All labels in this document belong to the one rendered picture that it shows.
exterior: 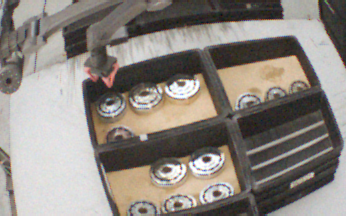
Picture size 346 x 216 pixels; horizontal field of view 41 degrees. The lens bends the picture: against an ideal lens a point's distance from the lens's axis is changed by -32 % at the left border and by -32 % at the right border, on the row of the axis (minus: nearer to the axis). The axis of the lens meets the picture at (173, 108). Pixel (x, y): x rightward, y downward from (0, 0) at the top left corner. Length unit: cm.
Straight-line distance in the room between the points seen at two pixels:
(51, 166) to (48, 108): 31
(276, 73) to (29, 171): 102
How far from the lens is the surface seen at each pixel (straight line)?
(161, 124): 195
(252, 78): 206
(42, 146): 218
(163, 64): 202
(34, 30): 146
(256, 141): 188
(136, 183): 182
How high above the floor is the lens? 229
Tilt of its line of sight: 47 degrees down
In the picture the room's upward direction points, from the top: 10 degrees counter-clockwise
